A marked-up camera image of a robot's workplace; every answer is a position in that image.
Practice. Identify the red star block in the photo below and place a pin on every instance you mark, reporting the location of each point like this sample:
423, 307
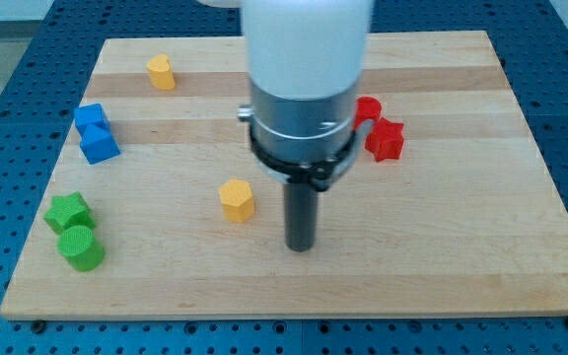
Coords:
385, 141

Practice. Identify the green star block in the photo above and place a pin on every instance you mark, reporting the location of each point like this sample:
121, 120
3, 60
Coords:
67, 211

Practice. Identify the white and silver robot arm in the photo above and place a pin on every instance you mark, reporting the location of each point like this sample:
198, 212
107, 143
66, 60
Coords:
304, 62

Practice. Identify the wooden board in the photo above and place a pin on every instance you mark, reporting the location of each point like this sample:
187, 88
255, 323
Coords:
466, 223

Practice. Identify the green cylinder block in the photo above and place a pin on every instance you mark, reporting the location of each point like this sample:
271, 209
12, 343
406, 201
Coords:
81, 249

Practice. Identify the blue triangle block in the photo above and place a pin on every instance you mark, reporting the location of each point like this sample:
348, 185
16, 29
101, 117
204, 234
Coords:
98, 144

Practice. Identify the red cylinder block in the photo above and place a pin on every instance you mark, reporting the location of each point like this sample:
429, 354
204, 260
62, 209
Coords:
367, 108

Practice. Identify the blue cube block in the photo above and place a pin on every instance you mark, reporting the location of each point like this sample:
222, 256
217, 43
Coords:
93, 114

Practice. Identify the yellow heart block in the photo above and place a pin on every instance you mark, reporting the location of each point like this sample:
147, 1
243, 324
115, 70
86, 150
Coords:
160, 72

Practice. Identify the yellow hexagon block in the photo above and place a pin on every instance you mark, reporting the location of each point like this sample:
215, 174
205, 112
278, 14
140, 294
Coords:
236, 199

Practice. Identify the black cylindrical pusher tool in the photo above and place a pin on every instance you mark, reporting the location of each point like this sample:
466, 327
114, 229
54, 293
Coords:
300, 214

